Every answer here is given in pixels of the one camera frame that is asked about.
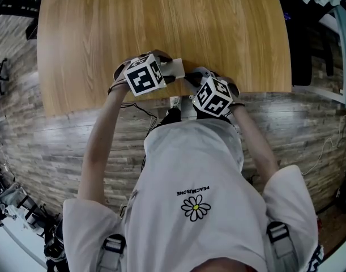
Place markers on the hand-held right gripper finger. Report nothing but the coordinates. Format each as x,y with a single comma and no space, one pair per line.
193,78

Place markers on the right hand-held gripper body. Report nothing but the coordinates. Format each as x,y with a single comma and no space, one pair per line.
213,98

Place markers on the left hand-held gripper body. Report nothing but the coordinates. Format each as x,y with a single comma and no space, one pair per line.
143,76

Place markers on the white glasses case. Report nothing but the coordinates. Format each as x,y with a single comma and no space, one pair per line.
174,67

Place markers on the person's left forearm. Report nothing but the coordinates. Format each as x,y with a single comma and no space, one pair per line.
100,146

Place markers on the person's right forearm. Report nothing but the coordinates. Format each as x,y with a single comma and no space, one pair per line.
254,143

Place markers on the person's black shoe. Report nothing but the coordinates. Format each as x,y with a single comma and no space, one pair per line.
172,116

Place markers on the white flower print t-shirt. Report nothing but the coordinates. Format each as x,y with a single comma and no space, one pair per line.
189,208

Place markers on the light blue table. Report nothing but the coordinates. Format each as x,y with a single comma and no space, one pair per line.
345,52

